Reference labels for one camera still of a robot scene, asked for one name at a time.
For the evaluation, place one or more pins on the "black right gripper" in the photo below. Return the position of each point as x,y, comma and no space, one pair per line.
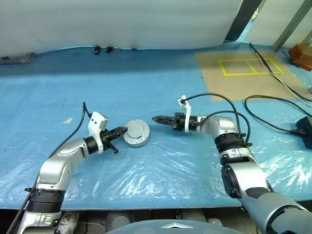
178,122

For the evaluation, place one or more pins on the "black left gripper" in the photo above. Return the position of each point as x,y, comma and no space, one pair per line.
106,141

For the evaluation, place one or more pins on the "silver motor housing lid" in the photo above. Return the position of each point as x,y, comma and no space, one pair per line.
137,129

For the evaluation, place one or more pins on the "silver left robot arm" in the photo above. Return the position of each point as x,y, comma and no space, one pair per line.
61,158

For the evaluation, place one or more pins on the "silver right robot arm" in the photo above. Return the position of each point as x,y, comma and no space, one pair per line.
243,170

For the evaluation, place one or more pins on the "blue plastic table cover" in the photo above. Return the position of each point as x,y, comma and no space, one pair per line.
146,97

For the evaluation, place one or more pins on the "small grey tape piece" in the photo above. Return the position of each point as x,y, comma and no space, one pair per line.
68,121

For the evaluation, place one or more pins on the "brown paper mat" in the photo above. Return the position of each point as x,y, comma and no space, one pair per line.
219,83

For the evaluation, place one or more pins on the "small black clip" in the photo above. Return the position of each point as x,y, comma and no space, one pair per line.
108,49
96,50

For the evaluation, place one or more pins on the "dark rounded shape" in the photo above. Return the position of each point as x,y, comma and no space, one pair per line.
119,219

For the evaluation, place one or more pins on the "white crumpled cloth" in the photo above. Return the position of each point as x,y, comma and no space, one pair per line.
70,220

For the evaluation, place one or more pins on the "grey robot torso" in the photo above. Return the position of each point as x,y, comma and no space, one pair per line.
170,228

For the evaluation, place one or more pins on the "white foam backdrop sheet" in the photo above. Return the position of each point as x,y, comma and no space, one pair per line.
122,22

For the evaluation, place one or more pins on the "flat grey device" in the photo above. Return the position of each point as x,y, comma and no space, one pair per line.
17,58

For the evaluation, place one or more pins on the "dark grey pillar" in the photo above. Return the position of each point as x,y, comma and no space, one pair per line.
240,19

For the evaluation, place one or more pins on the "black power adapter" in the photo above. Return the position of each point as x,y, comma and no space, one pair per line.
306,125

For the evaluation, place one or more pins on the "orange-brown wooden block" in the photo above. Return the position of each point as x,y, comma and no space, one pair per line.
298,50
303,62

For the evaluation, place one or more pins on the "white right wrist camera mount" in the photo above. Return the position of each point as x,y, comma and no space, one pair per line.
187,122

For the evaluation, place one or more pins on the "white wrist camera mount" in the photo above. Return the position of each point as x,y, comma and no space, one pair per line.
96,122
187,122

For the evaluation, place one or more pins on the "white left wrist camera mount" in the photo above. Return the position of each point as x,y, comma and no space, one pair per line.
96,122

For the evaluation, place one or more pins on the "white wall panel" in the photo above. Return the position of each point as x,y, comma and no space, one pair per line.
268,24

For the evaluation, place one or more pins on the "aluminium frame post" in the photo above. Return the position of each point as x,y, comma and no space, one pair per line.
292,24

